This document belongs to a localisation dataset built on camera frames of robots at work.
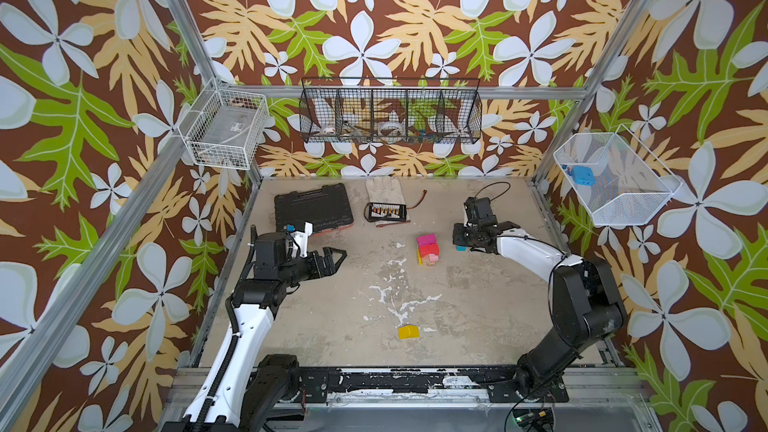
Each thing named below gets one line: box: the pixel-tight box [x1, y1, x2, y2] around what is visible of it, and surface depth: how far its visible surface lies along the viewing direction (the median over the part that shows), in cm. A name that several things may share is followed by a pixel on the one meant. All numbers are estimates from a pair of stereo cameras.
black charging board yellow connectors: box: [364, 189, 428, 222], surface depth 109 cm
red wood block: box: [419, 243, 439, 258], surface depth 95 cm
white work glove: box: [366, 176, 406, 206], surface depth 117 cm
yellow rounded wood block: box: [397, 325, 421, 340], surface depth 84 cm
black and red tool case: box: [274, 183, 354, 234], surface depth 109 cm
